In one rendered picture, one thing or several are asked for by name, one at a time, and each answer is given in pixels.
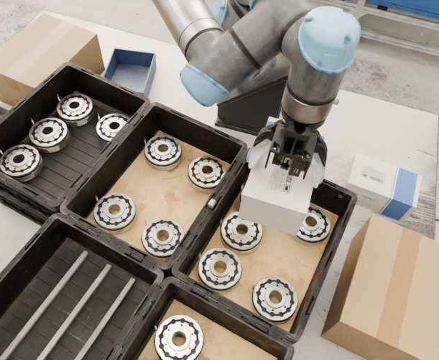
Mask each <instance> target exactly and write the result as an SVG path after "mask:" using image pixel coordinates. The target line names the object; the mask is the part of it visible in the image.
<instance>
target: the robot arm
mask: <svg viewBox="0 0 439 360"><path fill-rule="evenodd" d="M152 2H153V3H154V5H155V7H156V8H157V10H158V12H159V14H160V15H161V17H162V19H163V21H164V22H165V24H166V25H167V27H168V30H169V31H170V32H171V35H172V36H173V38H174V39H175V41H176V43H177V44H178V47H179V49H180V50H181V52H182V54H183V55H184V57H185V58H186V60H187V62H188V64H186V65H185V67H184V68H183V69H182V70H181V72H180V74H179V76H180V78H181V82H182V84H183V86H184V87H185V89H186V90H187V92H188V93H189V94H190V95H191V96H192V97H193V98H194V99H195V100H196V101H197V102H198V103H199V104H200V105H202V106H204V107H210V106H213V105H214V104H216V103H218V102H219V101H220V100H222V99H223V98H225V97H226V96H229V95H230V94H231V92H232V91H233V90H234V89H235V88H237V89H238V90H240V91H246V90H249V89H252V88H253V87H255V86H257V85H259V84H260V83H261V82H262V81H264V80H265V79H266V78H267V77H268V76H269V75H270V73H271V72H272V71H273V70H274V68H275V66H276V63H277V57H276V56H277V55H278V54H280V53H282V54H283V55H284V56H285V57H286V58H287V60H288V61H289V62H290V64H291V69H290V72H289V75H288V80H287V82H286V87H285V90H284V93H283V98H282V107H281V115H282V117H283V118H282V119H280V120H277V121H275V122H274V123H273V124H271V125H268V126H265V127H264V128H262V129H261V131H260V132H259V134H258V135H257V137H256V139H255V141H254V142H253V144H252V146H251V148H250V150H249V152H248V155H247V158H246V162H247V163H248V168H249V169H251V168H253V167H254V166H255V165H256V164H257V162H258V160H259V159H260V158H261V157H262V155H264V154H266V153H267V152H268V157H267V160H266V165H265V169H266V167H267V165H268V160H269V158H270V155H271V152H272V153H274V156H273V160H272V164H275V165H278V166H280V165H281V166H280V169H285V170H286V171H287V170H288V169H289V168H290V170H289V173H288V174H289V175H291V176H296V177H299V175H300V173H301V172H302V173H303V172H304V174H303V180H304V178H305V177H306V174H307V172H308V169H309V167H311V169H312V173H313V186H314V188H317V187H318V185H319V184H321V182H322V181H323V179H324V176H325V172H326V161H327V154H328V147H327V145H326V143H325V142H324V140H323V139H322V137H321V134H320V132H319V130H317V129H318V128H320V127H321V126H322V125H323V124H324V123H325V121H326V118H327V117H328V115H329V113H330V110H331V109H332V106H333V104H335V105H338V103H339V99H338V98H336V97H337V95H338V92H339V90H340V87H341V85H342V83H343V80H344V78H345V75H346V73H347V71H348V68H349V67H350V65H351V64H352V63H353V60H354V58H355V53H356V48H357V45H358V42H359V40H360V35H361V30H360V24H359V23H358V20H357V19H356V18H355V17H354V16H353V15H352V14H351V13H345V12H343V10H342V9H341V8H338V7H334V6H321V7H317V6H316V5H315V4H314V3H313V1H312V0H228V1H227V0H218V1H216V2H215V3H214V4H213V5H212V6H211V7H210V8H209V7H208V6H207V4H206V3H205V1H204V0H152ZM274 148H276V149H274Z"/></svg>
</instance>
